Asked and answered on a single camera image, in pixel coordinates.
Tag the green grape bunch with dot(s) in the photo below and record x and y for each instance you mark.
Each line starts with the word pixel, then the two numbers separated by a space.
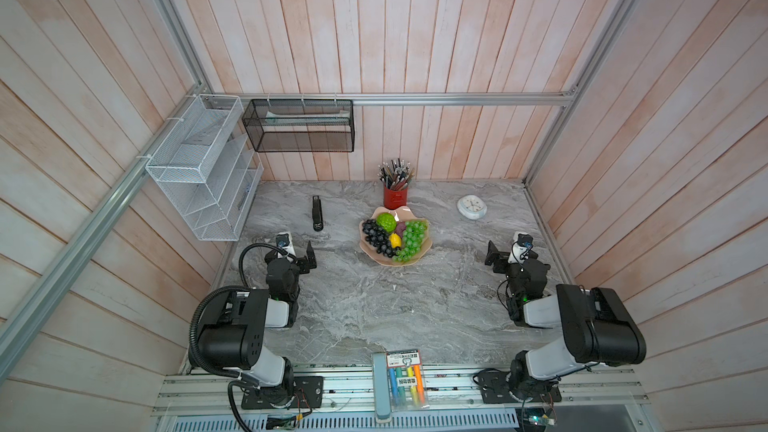
pixel 412 240

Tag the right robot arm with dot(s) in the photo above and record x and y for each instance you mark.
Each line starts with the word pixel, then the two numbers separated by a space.
pixel 595 326

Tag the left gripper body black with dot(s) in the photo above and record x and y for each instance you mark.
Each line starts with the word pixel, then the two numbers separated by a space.
pixel 302 265

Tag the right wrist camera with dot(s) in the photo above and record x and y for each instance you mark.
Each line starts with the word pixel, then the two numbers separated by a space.
pixel 521 247

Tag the dark purple grape bunch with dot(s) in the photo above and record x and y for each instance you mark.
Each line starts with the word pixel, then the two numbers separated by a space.
pixel 378 238

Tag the light blue flat case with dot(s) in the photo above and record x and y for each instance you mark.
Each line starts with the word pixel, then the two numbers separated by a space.
pixel 381 388

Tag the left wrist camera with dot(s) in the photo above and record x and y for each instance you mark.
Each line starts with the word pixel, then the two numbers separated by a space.
pixel 284 241

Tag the black stapler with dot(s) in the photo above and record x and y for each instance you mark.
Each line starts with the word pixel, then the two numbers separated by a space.
pixel 317 214

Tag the aluminium front rail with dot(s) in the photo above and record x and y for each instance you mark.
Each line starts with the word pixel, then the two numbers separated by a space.
pixel 352 389

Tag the bundle of pencils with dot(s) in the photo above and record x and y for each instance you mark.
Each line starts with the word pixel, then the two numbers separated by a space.
pixel 396 174

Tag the white round clock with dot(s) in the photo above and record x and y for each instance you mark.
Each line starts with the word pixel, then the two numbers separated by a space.
pixel 472 207

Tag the white wire mesh shelf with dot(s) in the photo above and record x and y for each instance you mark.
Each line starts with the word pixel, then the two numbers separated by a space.
pixel 205 168

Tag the green bumpy fake fruit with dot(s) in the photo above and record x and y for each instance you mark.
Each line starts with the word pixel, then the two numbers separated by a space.
pixel 387 221

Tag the red pencil cup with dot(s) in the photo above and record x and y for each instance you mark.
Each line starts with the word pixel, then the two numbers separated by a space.
pixel 394 199

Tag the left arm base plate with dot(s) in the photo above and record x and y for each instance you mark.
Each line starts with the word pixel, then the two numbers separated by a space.
pixel 306 392

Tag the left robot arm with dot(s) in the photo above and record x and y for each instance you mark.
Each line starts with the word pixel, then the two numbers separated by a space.
pixel 227 329

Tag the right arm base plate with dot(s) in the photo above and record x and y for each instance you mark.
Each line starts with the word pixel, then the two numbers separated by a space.
pixel 502 387

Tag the pink scalloped fruit bowl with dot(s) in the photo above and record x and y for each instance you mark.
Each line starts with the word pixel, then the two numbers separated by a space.
pixel 401 214

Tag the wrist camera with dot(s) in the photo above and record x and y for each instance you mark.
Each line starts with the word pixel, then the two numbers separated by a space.
pixel 521 247
pixel 284 241

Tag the yellow fake pear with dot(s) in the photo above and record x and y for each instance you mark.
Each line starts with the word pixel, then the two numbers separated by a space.
pixel 395 240

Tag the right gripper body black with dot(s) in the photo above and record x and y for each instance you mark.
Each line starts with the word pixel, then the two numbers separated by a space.
pixel 501 265

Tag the purple fake fruit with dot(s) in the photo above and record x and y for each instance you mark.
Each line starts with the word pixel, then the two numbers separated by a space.
pixel 400 228

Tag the highlighter marker pack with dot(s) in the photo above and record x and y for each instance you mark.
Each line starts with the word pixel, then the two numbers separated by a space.
pixel 406 380

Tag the black mesh wall basket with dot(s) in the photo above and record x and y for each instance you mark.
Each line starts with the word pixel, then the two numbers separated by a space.
pixel 300 125

